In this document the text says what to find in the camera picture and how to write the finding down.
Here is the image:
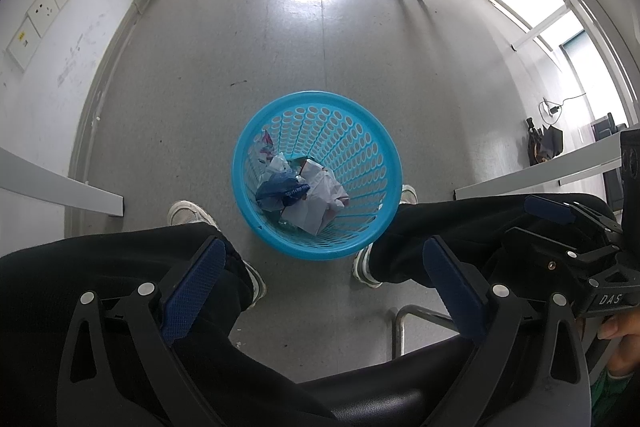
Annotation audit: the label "person's left white shoe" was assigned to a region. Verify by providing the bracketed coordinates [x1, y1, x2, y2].
[167, 200, 267, 309]

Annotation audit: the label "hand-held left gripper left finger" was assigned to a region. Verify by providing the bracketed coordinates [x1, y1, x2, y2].
[56, 237, 228, 427]

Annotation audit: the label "person's right leg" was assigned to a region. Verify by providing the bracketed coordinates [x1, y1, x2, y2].
[369, 191, 617, 308]

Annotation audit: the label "person's white shoe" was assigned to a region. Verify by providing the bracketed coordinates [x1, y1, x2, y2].
[167, 200, 267, 309]
[352, 184, 419, 289]

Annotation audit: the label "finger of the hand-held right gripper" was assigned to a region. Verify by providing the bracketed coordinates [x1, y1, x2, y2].
[524, 194, 624, 234]
[492, 226, 627, 308]

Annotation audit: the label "black bag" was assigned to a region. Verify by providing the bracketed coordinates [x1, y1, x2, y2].
[524, 117, 565, 167]

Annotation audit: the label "person's right white shoe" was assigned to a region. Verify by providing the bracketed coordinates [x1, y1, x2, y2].
[352, 184, 419, 289]

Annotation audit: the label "pink plastic bag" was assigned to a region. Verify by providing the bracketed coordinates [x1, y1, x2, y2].
[282, 158, 351, 237]

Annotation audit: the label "white tissue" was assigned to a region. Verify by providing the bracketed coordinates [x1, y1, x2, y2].
[267, 152, 292, 180]

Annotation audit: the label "red blue wrapper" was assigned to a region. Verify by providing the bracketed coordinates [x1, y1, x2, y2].
[248, 130, 277, 168]

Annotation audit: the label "wall power sockets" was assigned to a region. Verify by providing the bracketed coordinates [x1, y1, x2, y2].
[4, 17, 42, 70]

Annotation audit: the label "black charger cable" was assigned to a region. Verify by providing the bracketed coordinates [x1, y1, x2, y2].
[538, 91, 587, 117]

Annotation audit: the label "person's right hand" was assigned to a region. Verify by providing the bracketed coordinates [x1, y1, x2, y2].
[597, 311, 640, 379]

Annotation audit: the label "person's left leg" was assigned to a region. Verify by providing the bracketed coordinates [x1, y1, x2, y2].
[0, 227, 321, 427]

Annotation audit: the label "person's right forearm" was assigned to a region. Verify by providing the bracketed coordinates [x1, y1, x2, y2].
[590, 366, 640, 427]

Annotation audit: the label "person's leg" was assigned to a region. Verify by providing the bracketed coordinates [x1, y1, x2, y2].
[369, 191, 617, 308]
[0, 227, 321, 427]

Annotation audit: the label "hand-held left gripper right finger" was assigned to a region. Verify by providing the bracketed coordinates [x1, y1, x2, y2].
[422, 236, 594, 427]

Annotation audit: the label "blue plastic waste basket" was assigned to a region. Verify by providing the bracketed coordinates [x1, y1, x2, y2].
[230, 90, 404, 262]

